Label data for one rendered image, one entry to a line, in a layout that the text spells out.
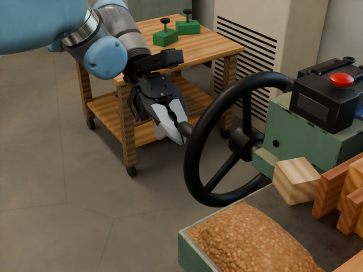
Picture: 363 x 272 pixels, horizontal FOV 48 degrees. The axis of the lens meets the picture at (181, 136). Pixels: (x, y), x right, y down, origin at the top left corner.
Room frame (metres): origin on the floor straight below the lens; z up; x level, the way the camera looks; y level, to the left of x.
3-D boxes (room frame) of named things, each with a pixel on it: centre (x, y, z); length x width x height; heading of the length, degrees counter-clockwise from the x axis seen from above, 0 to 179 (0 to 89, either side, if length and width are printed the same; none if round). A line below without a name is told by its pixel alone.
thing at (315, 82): (0.52, -0.22, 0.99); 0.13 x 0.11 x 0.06; 124
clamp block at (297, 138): (0.52, -0.23, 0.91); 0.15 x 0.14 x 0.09; 124
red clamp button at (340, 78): (0.49, -0.21, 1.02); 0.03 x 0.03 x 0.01
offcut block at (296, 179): (0.40, -0.15, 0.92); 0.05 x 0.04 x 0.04; 16
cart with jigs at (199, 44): (1.85, 0.14, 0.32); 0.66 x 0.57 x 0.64; 123
